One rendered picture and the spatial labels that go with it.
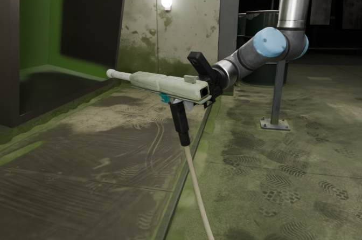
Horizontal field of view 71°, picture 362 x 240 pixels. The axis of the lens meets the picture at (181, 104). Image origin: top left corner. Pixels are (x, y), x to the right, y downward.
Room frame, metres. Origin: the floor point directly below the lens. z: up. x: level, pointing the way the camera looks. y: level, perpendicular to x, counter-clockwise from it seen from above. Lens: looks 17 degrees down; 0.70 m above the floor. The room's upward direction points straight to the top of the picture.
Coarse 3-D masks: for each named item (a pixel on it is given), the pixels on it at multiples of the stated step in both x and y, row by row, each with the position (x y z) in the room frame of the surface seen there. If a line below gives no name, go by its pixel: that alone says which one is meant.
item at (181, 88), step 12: (108, 72) 0.93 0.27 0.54; (120, 72) 0.88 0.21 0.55; (144, 72) 0.79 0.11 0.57; (132, 84) 0.80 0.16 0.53; (144, 84) 0.74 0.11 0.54; (156, 84) 0.69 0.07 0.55; (168, 84) 0.65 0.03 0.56; (180, 84) 0.62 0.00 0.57; (192, 84) 0.60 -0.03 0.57; (204, 84) 0.60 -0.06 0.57; (168, 96) 0.67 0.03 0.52; (180, 96) 0.63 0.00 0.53; (192, 96) 0.59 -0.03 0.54; (204, 96) 0.59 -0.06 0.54; (180, 108) 0.68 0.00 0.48; (180, 120) 0.67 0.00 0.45; (180, 132) 0.68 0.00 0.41
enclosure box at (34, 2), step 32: (0, 0) 0.58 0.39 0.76; (32, 0) 1.12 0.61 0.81; (64, 0) 1.22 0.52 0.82; (96, 0) 1.19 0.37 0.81; (0, 32) 0.59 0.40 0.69; (32, 32) 1.13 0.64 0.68; (64, 32) 1.22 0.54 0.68; (96, 32) 1.19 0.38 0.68; (0, 64) 0.59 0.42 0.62; (32, 64) 1.14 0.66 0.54; (64, 64) 1.22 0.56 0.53; (96, 64) 1.19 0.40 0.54; (0, 96) 0.59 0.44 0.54; (32, 96) 0.81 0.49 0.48; (64, 96) 0.87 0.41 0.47
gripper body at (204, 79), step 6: (216, 72) 0.80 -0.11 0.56; (222, 72) 0.79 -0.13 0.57; (198, 78) 0.76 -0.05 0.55; (204, 78) 0.75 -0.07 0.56; (210, 78) 0.75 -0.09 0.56; (216, 78) 0.79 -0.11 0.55; (222, 78) 0.78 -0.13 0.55; (210, 84) 0.75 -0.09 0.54; (216, 84) 0.79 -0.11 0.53; (222, 84) 0.79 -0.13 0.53; (210, 90) 0.74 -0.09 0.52; (216, 90) 0.79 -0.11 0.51; (216, 96) 0.78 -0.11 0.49; (204, 102) 0.72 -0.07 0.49
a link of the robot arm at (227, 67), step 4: (224, 60) 0.84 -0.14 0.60; (216, 64) 0.82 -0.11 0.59; (220, 64) 0.81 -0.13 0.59; (224, 64) 0.81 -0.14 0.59; (228, 64) 0.81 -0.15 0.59; (232, 64) 0.82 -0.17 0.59; (220, 68) 0.80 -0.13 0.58; (224, 68) 0.79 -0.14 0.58; (228, 68) 0.80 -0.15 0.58; (232, 68) 0.81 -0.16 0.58; (224, 72) 0.80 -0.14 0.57; (228, 72) 0.79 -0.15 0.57; (232, 72) 0.80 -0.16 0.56; (236, 72) 0.81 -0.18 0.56; (228, 76) 0.79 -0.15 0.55; (232, 76) 0.80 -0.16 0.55; (236, 76) 0.81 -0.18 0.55; (228, 80) 0.79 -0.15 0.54; (232, 80) 0.80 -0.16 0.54; (228, 84) 0.79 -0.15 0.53; (232, 84) 0.82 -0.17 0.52; (224, 88) 0.81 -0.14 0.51
